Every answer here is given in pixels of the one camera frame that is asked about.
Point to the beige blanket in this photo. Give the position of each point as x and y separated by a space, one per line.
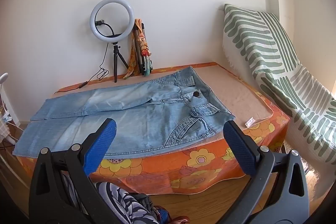
236 92

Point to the orange floral bed sheet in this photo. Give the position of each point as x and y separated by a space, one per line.
170 169

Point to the person's zebra patterned leg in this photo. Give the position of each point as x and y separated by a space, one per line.
123 203

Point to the light blue denim pants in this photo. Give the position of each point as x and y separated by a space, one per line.
144 119

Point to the white clip lamp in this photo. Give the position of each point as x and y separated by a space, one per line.
4 77

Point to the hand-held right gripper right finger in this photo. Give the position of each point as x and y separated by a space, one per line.
240 146

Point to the dark shoe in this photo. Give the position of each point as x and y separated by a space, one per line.
147 203

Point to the orange patterned scarf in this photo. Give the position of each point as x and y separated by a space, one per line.
130 64

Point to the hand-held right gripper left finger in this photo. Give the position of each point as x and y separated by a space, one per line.
101 146

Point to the folded grey tripod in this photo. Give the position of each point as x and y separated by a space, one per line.
143 29

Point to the white blanket tag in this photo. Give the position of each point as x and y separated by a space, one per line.
250 122

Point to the green striped white blanket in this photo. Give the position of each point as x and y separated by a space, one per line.
262 43

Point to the small black tripod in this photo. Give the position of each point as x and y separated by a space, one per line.
115 64

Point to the twisted orange teal scarf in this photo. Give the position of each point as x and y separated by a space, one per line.
147 64

